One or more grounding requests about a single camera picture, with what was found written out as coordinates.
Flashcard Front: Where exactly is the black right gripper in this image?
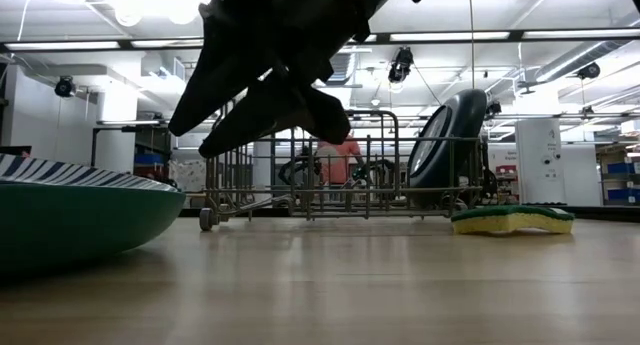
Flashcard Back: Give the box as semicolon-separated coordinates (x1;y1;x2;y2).
167;0;437;160

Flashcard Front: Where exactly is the blue and white striped plate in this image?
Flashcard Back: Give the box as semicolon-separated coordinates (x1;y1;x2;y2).
0;153;180;192

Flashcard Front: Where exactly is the dark plate with dashed rim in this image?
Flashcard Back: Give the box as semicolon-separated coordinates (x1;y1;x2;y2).
405;88;489;209

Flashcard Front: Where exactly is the white and black pillar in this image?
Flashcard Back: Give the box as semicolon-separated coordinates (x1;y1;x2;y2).
251;140;274;189

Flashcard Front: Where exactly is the white patterned sheet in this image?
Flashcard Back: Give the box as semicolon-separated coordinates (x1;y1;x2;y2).
168;159;207;194

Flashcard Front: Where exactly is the red crate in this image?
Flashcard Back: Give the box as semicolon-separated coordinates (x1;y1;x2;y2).
134;163;167;182

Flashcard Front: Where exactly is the person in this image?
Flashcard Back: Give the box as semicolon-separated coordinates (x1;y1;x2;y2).
314;132;365;204

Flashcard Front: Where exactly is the large green bowl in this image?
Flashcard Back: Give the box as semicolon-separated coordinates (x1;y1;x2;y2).
0;181;187;274

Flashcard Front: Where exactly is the green and yellow sponge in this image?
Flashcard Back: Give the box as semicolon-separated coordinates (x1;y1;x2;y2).
450;204;576;236

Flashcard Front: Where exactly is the white column machine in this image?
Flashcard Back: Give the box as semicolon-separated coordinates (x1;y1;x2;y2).
514;117;567;207

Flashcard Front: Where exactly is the ribbed silver duct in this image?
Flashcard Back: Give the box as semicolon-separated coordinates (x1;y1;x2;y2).
328;51;359;87

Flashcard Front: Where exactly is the grey wire dish rack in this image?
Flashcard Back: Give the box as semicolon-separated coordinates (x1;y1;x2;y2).
198;100;489;232

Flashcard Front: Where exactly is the black overhead frame bar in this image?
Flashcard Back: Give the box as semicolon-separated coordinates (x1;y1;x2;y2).
0;27;640;54

